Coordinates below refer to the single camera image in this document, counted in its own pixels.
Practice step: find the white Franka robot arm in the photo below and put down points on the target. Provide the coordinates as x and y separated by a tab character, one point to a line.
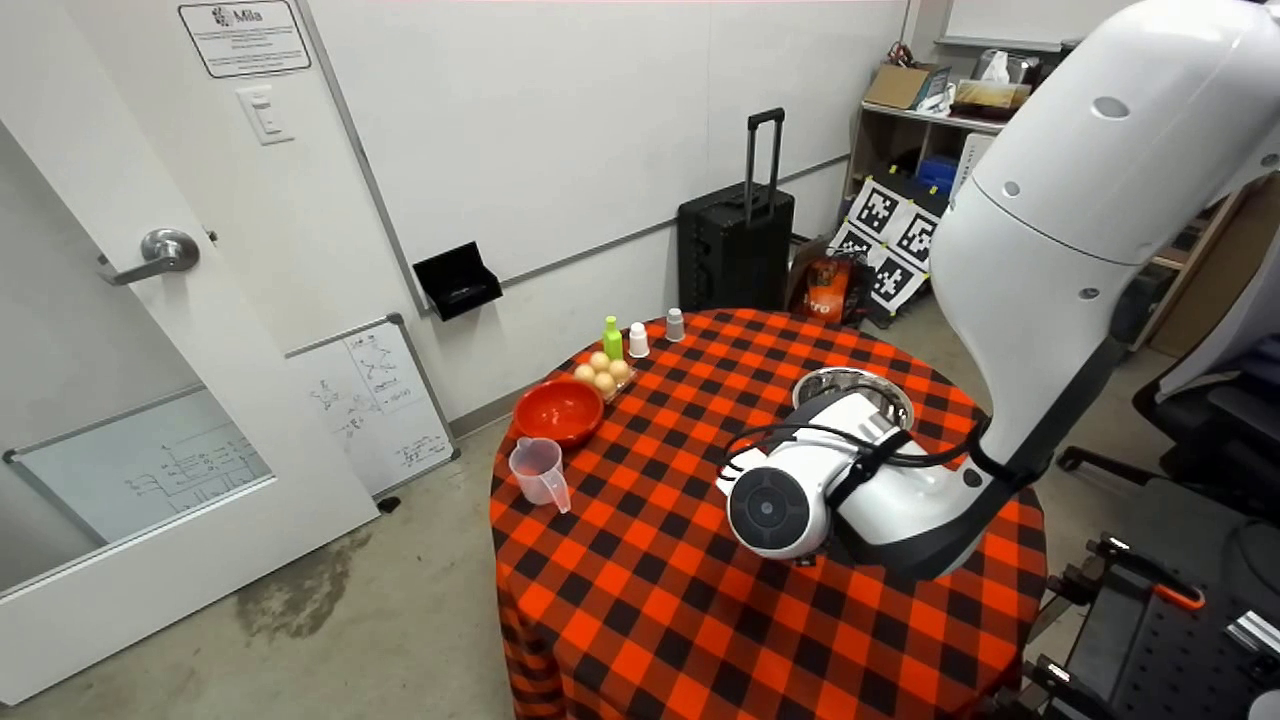
1092	201

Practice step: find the empty red bowl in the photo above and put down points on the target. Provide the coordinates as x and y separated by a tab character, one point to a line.
563	408

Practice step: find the shiny metal bowl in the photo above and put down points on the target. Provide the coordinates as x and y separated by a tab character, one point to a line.
833	387

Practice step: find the small white bottle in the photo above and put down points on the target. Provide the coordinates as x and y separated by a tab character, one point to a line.
637	343
673	326

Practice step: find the small green bottle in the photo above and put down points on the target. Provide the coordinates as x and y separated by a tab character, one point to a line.
612	343

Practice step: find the carton of eggs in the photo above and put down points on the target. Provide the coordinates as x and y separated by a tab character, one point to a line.
607	378

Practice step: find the black rolling suitcase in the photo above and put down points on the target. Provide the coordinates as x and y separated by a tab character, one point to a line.
735	255

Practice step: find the clear plastic measuring cup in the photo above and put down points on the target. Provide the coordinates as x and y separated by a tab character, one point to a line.
539	471

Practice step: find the orange bag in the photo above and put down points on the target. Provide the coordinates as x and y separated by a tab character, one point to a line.
829	284

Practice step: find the red black plaid tablecloth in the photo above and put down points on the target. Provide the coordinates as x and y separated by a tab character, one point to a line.
667	613

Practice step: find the small leaning whiteboard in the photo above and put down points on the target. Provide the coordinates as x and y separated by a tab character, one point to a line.
373	400

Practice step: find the board with fiducial tags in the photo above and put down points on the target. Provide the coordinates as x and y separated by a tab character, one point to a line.
881	210

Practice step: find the wooden shelf unit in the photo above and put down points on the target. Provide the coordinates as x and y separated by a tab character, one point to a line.
884	140

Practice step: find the open cardboard box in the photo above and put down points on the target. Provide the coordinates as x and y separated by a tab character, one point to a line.
899	85

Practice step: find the flat brown box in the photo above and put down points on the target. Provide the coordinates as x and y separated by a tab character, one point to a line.
989	103

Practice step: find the white door with glass pane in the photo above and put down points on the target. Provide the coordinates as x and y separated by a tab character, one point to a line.
201	561

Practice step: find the black office chair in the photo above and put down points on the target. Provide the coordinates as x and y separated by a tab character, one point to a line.
1225	415

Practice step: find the light wooden desk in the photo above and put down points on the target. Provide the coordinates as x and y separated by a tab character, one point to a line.
1233	264

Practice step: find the black perforated mounting table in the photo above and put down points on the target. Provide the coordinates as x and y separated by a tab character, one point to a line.
1173	666

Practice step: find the black wall-mounted holder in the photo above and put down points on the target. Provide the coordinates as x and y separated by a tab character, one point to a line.
458	282

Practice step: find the large wall whiteboard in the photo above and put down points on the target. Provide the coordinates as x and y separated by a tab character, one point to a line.
573	120

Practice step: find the white light switch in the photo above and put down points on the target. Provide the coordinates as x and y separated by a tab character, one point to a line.
264	119

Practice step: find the white wall sign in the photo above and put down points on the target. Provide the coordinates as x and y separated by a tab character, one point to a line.
245	39

